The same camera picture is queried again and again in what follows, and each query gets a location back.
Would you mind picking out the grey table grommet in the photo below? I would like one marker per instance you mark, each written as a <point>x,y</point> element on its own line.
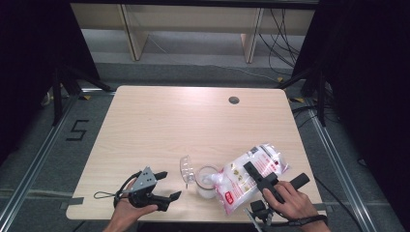
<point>234,100</point>

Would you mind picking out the black curtain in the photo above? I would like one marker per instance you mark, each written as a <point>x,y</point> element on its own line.
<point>370,80</point>
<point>29,64</point>

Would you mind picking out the black metal stand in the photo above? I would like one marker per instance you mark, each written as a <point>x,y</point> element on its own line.
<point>319,93</point>
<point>59,93</point>

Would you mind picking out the yellow black tape marker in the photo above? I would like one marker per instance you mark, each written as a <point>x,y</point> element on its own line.
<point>297,100</point>
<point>85,97</point>
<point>280,79</point>

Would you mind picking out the person's right hand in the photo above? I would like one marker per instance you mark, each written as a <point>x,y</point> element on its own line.
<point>290,201</point>

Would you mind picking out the person's left hand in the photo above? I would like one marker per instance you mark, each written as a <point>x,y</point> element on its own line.
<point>132,212</point>

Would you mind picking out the wooden shelf unit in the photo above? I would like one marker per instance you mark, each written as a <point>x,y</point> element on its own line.
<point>193,16</point>

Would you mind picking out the glass jar with taupe lid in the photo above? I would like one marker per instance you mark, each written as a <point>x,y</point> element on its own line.
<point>206,183</point>

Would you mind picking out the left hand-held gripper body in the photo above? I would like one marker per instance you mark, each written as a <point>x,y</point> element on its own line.
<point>145,187</point>

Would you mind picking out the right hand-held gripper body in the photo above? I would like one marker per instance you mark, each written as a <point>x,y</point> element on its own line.
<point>267,183</point>

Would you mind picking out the grey floor strip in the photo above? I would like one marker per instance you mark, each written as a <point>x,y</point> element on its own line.
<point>35,192</point>

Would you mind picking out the grey tape piece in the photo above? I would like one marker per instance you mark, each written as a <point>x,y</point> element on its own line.
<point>319,208</point>
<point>72,202</point>

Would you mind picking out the metal floor rail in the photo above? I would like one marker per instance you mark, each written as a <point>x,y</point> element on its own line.
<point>35,154</point>
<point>335,158</point>

